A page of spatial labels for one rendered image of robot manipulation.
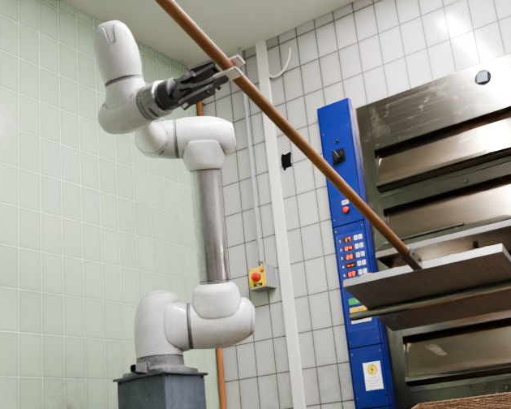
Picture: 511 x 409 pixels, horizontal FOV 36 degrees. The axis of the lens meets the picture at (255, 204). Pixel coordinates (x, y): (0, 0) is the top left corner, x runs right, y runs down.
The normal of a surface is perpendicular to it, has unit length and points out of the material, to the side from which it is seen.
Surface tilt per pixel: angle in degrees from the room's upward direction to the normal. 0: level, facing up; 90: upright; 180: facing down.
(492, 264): 160
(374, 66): 90
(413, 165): 70
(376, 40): 90
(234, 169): 90
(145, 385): 90
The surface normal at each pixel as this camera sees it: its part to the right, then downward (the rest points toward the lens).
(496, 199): -0.58, -0.51
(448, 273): -0.11, 0.82
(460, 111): -0.58, -0.20
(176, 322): 0.06, -0.36
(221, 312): 0.07, -0.08
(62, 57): 0.81, -0.25
